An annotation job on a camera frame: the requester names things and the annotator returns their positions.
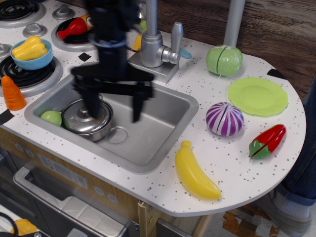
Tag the green toy cabbage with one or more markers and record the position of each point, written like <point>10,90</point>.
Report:
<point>224,60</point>

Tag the yellow object bottom left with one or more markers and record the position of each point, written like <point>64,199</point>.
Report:
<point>25,227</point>

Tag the toy corn cob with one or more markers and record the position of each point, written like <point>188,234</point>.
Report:
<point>137,43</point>

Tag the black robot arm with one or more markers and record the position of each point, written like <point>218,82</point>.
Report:
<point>112,19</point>

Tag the yellow toy banana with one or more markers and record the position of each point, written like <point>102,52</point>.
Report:
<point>192,176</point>

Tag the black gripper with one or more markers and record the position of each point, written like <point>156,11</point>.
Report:
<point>112,74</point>

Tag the silver stove knob middle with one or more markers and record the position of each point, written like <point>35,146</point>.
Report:
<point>34,29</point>

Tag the grey sink basin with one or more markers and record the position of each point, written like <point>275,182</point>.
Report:
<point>136,146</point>

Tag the grey support pole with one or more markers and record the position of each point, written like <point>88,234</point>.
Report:
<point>234,22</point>

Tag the green toy apple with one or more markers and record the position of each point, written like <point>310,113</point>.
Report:
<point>53,117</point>

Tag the purple striped toy onion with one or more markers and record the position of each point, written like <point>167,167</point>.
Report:
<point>224,119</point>

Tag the orange toy carrot piece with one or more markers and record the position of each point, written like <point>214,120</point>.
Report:
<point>13,97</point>

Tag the silver toy faucet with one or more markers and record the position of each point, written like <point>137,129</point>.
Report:
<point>154,57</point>

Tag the light blue toy utensil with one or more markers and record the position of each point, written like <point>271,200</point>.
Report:
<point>185,54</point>

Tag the red toy chili pepper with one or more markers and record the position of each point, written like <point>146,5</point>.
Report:
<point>265,143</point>

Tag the green toy behind faucet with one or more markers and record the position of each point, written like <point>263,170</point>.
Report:
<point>143,25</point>

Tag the red toy ketchup bottle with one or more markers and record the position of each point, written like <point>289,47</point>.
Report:
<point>78,26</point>

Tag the grey shoe with sock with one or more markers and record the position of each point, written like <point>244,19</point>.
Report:
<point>292,218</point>

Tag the steel pot with lid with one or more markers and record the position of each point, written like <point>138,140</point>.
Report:
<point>76,119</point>

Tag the light green plate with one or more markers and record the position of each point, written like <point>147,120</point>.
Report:
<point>257,96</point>

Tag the silver oven door handle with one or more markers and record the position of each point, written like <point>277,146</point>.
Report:
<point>65,214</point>

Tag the yellow toy bell pepper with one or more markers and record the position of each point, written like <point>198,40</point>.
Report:
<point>31,49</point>

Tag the silver stove knob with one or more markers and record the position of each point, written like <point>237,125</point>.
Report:
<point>63,13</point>
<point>34,29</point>

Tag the person's jeans leg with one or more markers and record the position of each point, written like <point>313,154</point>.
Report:
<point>299,185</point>

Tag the blue bowl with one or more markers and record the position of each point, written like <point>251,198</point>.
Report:
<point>37,63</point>

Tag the black coil stove burner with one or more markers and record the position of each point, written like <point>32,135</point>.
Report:
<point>72,43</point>

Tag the black coil back burner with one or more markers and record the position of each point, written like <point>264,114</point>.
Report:
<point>19,13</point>

